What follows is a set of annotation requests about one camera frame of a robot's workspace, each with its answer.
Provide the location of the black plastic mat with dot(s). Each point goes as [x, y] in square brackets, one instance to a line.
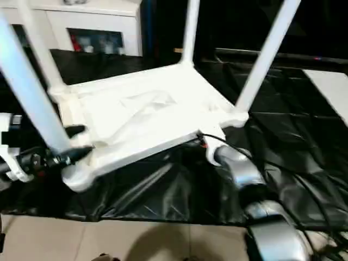
[285, 136]

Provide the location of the white glass-door cabinet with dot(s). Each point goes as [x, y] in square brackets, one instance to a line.
[95, 16]

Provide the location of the dark grey bundle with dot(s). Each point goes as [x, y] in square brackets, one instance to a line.
[74, 1]

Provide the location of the white board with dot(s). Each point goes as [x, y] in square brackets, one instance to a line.
[329, 87]

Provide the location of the black metal rail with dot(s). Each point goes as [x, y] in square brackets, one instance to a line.
[299, 55]

